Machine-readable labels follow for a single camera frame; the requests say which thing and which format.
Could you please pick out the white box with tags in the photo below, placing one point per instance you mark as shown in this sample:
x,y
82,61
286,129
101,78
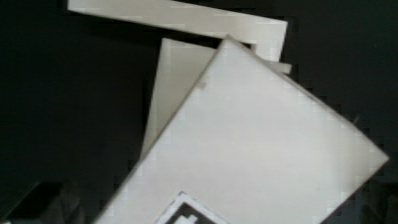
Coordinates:
x,y
259,158

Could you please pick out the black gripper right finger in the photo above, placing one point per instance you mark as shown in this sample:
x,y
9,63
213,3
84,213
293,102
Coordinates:
x,y
375,204

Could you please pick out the white cabinet body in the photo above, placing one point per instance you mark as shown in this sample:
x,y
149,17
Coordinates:
x,y
197,20

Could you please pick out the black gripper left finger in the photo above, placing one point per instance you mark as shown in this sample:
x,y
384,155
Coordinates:
x,y
48,206

